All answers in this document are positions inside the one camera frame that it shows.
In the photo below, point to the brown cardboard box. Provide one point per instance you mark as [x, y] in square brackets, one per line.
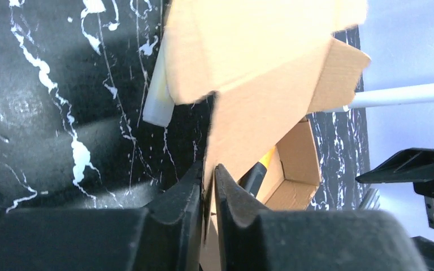
[270, 64]

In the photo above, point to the yellow white marker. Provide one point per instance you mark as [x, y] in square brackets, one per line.
[159, 105]

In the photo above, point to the yellow black screwdriver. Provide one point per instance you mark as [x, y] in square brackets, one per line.
[253, 178]

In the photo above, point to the white PVC pipe frame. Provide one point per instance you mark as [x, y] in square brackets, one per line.
[390, 97]

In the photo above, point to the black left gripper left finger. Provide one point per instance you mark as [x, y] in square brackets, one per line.
[173, 225]

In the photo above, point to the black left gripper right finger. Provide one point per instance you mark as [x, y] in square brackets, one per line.
[239, 226]

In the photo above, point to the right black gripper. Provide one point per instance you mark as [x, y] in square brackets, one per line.
[411, 165]

